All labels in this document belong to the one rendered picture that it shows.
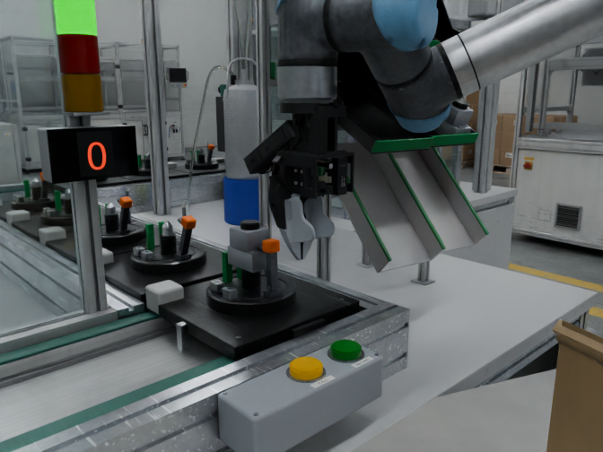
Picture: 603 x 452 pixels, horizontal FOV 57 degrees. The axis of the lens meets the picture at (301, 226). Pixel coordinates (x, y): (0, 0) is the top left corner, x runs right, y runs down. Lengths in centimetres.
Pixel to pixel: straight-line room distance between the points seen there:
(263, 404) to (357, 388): 14
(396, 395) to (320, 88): 45
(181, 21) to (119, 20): 140
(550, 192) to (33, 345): 451
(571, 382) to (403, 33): 38
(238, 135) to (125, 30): 1061
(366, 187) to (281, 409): 54
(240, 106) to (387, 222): 86
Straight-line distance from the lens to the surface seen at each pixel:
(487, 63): 73
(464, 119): 109
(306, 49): 68
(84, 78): 80
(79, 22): 81
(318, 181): 68
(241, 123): 175
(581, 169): 487
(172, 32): 1278
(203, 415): 65
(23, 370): 84
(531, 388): 92
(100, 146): 81
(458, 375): 92
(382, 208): 103
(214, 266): 104
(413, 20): 62
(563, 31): 74
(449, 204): 118
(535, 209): 506
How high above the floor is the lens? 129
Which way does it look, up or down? 14 degrees down
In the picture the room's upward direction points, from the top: straight up
